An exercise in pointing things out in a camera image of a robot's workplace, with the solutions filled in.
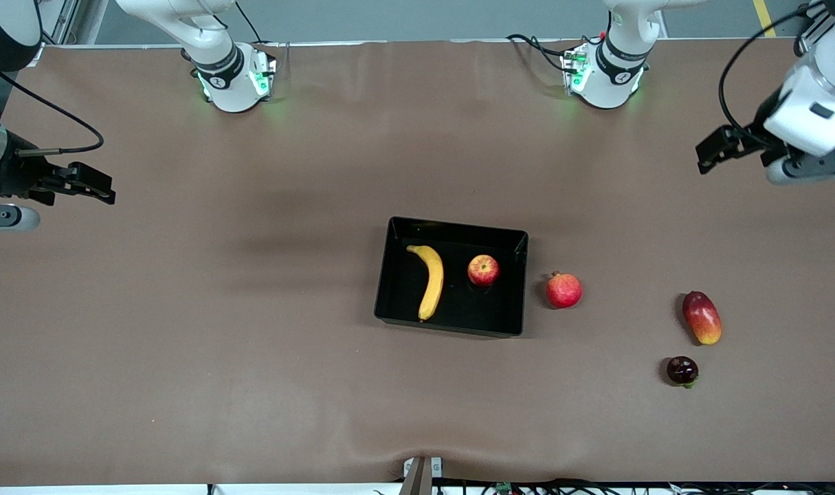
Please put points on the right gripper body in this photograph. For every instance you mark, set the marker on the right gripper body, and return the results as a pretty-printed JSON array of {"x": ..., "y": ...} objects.
[{"x": 24, "y": 174}]

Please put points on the red yellow apple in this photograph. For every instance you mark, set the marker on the red yellow apple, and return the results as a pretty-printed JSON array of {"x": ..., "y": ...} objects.
[{"x": 483, "y": 270}]

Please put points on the yellow banana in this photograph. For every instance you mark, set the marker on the yellow banana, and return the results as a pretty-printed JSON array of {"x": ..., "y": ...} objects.
[{"x": 434, "y": 282}]

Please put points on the black plastic box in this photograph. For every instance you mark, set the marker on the black plastic box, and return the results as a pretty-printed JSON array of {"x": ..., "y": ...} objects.
[{"x": 403, "y": 302}]

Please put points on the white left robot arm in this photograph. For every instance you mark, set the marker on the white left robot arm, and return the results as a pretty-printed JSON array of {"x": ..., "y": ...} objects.
[{"x": 616, "y": 69}]

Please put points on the red orange mango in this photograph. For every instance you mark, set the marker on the red orange mango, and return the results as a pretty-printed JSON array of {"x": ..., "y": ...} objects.
[{"x": 702, "y": 320}]

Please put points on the red pomegranate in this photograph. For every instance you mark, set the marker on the red pomegranate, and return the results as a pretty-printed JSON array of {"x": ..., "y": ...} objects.
[{"x": 563, "y": 292}]

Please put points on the brown table mat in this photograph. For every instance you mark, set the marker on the brown table mat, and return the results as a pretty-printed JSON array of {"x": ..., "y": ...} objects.
[{"x": 252, "y": 309}]

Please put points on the dark purple mangosteen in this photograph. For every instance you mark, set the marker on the dark purple mangosteen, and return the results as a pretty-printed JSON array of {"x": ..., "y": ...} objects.
[{"x": 682, "y": 370}]

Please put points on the aluminium frame profile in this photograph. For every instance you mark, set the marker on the aluminium frame profile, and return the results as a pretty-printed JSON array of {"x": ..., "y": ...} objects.
[{"x": 60, "y": 20}]

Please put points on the metal table edge bracket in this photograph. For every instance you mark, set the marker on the metal table edge bracket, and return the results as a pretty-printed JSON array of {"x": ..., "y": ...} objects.
[{"x": 417, "y": 478}]

